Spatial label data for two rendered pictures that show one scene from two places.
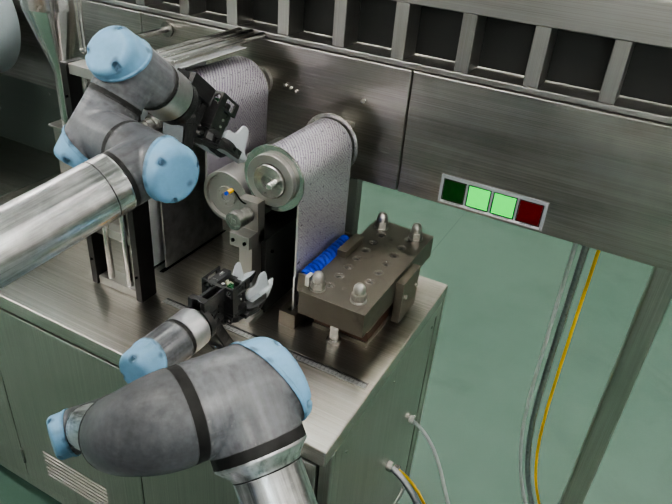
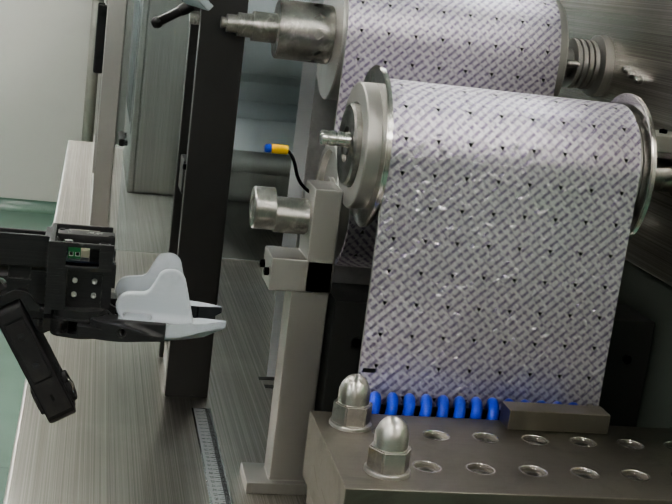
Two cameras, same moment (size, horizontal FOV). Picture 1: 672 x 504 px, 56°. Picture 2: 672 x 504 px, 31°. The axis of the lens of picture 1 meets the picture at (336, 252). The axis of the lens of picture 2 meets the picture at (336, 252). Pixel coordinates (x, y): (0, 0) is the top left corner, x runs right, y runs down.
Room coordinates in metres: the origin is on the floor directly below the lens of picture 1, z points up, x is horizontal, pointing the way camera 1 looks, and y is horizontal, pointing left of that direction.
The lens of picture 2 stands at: (0.52, -0.71, 1.39)
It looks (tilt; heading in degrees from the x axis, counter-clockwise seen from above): 12 degrees down; 52
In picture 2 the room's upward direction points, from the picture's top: 7 degrees clockwise
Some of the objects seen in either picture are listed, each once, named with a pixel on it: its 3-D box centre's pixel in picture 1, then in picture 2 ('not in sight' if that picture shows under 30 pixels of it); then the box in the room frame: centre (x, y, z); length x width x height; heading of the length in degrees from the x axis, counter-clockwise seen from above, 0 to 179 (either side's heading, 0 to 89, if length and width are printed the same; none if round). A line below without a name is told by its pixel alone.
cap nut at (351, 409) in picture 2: (318, 279); (353, 399); (1.14, 0.03, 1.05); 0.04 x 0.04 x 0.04
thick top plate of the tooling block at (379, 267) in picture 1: (370, 271); (554, 489); (1.27, -0.09, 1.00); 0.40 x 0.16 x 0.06; 154
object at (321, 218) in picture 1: (323, 220); (492, 315); (1.29, 0.04, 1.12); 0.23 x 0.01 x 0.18; 154
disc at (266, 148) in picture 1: (273, 178); (369, 146); (1.21, 0.14, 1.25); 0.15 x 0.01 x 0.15; 64
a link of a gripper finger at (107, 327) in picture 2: (247, 304); (113, 323); (0.98, 0.16, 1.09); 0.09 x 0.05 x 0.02; 145
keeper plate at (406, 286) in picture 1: (406, 293); not in sight; (1.24, -0.18, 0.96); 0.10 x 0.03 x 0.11; 154
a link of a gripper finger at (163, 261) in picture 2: (238, 274); (168, 285); (1.04, 0.19, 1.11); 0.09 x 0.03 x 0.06; 163
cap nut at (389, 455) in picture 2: (359, 292); (390, 443); (1.11, -0.06, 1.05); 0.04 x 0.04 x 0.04
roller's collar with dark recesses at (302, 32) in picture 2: not in sight; (303, 31); (1.29, 0.38, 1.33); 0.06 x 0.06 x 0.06; 64
